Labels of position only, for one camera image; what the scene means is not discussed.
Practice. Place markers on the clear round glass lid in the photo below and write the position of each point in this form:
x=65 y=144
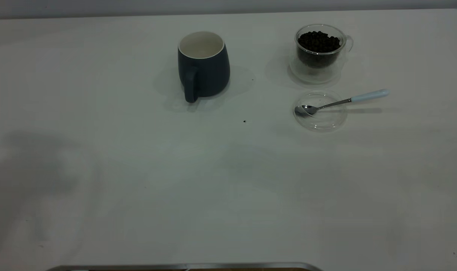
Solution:
x=326 y=120

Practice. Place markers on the dark blue-grey ceramic mug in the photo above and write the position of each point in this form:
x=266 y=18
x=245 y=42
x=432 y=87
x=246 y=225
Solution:
x=209 y=73

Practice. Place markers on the pile of coffee beans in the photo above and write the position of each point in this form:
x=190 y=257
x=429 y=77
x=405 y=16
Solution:
x=318 y=43

